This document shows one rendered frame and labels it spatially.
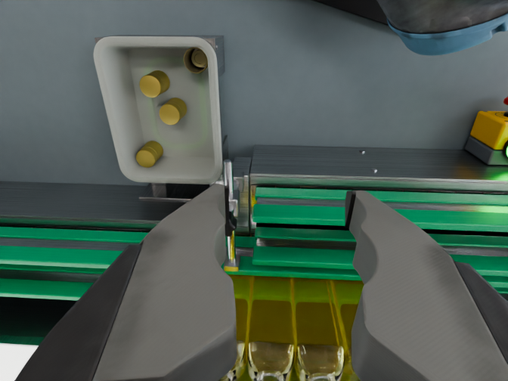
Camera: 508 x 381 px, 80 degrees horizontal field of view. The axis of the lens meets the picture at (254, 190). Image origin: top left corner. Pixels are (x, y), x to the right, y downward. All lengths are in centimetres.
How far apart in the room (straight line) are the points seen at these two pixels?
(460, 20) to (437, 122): 31
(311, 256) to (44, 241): 43
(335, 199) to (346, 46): 25
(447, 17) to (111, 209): 54
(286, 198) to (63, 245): 37
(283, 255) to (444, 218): 21
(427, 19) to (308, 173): 24
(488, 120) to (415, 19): 31
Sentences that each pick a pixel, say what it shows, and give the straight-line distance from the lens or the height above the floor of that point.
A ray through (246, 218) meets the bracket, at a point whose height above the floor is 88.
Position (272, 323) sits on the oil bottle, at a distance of 41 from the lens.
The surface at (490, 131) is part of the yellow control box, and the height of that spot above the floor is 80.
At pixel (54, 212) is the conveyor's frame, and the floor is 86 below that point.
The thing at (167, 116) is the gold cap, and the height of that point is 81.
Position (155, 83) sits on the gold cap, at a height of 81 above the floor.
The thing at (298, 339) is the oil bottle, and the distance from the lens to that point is 41.
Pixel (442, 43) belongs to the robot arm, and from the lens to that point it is 35.
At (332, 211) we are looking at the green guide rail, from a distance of 42.
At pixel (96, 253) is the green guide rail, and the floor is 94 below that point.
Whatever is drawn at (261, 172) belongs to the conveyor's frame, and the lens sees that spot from 46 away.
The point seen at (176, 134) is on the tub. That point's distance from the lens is 58.
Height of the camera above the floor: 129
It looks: 60 degrees down
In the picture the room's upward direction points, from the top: 173 degrees counter-clockwise
